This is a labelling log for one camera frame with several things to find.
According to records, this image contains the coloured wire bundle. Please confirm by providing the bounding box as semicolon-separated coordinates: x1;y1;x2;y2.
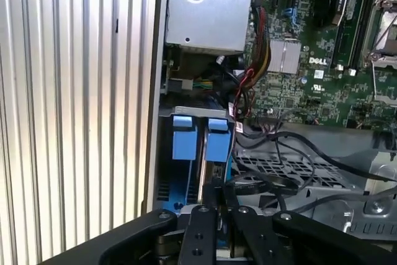
232;6;272;114

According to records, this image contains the dark grey PC case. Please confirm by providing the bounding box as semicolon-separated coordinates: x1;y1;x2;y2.
141;0;397;265

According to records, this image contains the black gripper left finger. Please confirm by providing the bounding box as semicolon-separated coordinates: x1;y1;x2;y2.
38;184;224;265

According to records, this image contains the silver chipset heatsink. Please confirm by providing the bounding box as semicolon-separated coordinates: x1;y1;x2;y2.
268;40;301;73

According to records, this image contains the green motherboard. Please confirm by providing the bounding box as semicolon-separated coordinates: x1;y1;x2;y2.
244;0;397;129

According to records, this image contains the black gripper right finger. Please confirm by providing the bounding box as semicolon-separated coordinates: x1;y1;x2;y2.
223;184;397;265

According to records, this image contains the thick black wire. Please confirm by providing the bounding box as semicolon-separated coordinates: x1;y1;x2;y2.
235;130;397;185

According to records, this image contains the black RAM slot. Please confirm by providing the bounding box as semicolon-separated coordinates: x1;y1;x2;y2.
347;0;378;76
333;13;357;72

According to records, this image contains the black data wire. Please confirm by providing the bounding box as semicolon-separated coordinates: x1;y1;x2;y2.
221;174;300;197

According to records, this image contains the silver power supply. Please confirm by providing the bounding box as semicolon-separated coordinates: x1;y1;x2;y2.
166;0;258;55

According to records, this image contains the CPU socket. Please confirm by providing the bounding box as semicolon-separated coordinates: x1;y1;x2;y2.
361;0;397;60

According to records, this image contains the grey perforated drive cage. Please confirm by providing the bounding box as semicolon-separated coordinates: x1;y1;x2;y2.
232;122;397;238

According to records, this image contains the hard disk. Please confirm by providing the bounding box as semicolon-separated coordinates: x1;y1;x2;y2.
198;117;232;210

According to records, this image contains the grey disk bay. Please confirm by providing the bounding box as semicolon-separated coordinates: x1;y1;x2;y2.
158;106;233;213

